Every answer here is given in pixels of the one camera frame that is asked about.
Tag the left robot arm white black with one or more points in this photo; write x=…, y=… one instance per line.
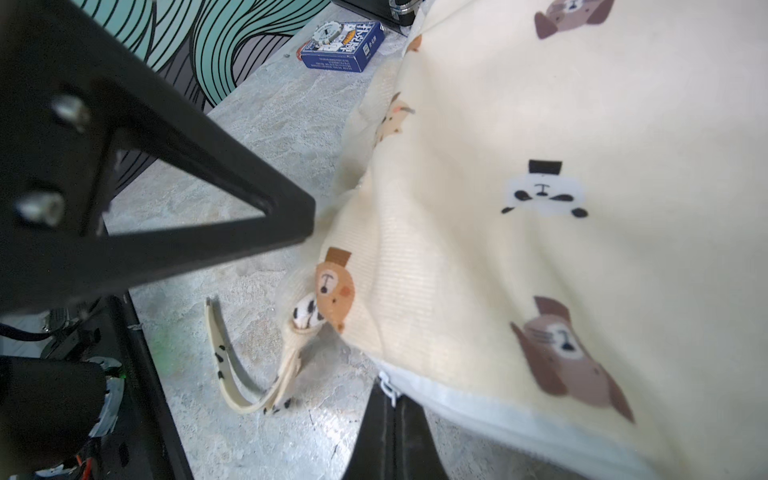
x=51, y=409

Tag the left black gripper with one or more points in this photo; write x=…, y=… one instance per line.
x=120, y=180

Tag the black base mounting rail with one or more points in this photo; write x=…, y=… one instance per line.
x=145, y=443

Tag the cream animal print pillow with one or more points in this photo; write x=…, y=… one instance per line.
x=560, y=239

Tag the blue playing card box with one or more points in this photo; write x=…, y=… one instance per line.
x=342, y=46

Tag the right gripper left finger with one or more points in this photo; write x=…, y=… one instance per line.
x=373, y=456

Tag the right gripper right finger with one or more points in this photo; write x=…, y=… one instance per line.
x=416, y=456

